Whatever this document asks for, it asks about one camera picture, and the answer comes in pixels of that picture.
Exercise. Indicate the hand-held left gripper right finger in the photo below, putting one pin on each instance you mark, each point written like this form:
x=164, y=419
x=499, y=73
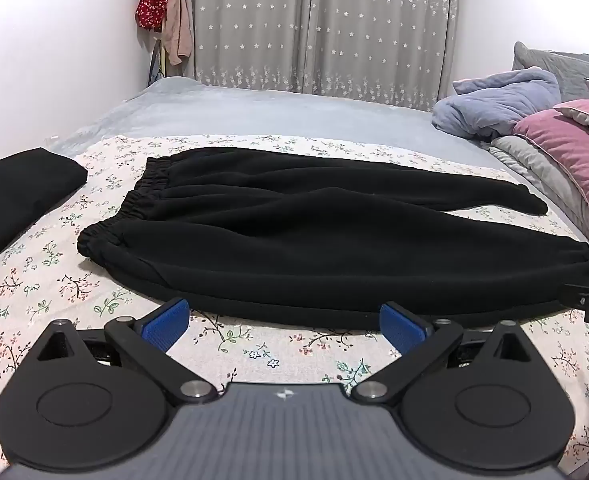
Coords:
x=400, y=326

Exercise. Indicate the grey pillow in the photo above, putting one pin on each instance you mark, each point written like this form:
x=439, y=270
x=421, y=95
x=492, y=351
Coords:
x=539, y=170

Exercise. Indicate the large pink pillow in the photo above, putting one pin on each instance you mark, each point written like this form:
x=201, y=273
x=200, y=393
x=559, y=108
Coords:
x=569, y=160

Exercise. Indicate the grey quilted cushion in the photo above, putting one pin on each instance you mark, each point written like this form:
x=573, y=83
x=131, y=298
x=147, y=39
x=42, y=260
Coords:
x=559, y=67

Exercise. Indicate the pink hanging garment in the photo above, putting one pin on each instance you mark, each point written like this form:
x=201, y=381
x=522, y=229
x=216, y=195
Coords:
x=177, y=25

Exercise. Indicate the yellow pole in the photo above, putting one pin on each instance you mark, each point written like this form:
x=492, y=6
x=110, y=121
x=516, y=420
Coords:
x=162, y=62

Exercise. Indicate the grey star-print curtain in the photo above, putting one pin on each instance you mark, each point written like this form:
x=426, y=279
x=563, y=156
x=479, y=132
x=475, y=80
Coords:
x=319, y=25

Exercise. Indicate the folded black garment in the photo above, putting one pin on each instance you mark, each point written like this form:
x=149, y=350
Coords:
x=19, y=195

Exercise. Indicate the floral bed sheet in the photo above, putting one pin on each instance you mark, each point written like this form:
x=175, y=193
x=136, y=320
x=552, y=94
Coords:
x=74, y=270

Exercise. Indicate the blue-grey crumpled quilt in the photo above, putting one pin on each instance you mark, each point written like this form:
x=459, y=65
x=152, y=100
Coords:
x=494, y=105

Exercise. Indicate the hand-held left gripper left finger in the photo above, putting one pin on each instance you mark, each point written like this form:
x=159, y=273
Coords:
x=167, y=319

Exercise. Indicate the black pants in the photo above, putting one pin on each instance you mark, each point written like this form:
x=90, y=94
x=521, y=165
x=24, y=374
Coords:
x=294, y=240

